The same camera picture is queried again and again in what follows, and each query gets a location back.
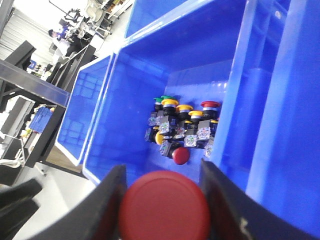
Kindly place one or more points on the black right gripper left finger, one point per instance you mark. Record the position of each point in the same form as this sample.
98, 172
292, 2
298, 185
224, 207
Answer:
94, 218

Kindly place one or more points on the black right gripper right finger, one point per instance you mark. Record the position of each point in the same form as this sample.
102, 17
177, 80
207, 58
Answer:
235, 216

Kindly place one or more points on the red mushroom push button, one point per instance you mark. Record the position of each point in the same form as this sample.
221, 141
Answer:
164, 205

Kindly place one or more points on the blue crate front left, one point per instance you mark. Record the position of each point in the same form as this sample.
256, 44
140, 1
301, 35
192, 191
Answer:
285, 170

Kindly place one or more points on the blue crate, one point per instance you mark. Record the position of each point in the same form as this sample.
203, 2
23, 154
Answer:
285, 170
202, 50
81, 110

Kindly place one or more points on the red button lying in crate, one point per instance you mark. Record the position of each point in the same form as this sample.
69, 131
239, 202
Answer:
175, 151

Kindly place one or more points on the red button standing in crate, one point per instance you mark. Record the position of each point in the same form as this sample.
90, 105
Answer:
210, 109

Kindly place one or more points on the green button in crate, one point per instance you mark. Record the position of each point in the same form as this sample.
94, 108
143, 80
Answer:
158, 103

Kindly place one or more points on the yellow button in crate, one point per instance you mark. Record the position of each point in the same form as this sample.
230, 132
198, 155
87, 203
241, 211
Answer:
169, 107

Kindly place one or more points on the blue crate rear right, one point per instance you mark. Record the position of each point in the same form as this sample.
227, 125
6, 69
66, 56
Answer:
81, 110

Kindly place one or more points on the blue crate front right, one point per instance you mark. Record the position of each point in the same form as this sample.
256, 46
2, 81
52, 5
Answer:
202, 50

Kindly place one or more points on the person in white shirt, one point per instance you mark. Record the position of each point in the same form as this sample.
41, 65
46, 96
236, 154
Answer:
64, 46

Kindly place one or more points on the black metal workbench frame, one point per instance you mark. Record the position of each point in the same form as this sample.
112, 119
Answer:
16, 154

